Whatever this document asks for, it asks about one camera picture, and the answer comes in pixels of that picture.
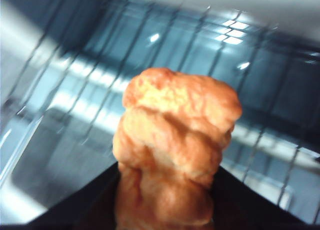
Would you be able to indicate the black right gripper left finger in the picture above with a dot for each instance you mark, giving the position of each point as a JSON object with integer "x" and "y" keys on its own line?
{"x": 95, "y": 205}

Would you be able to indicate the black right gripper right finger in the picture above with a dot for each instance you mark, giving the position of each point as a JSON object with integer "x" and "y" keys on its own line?
{"x": 245, "y": 205}

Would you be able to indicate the golden brown bread loaf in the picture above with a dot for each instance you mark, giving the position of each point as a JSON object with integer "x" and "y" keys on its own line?
{"x": 175, "y": 139}

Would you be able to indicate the cream white toaster oven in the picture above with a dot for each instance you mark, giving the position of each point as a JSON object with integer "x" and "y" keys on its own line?
{"x": 287, "y": 84}

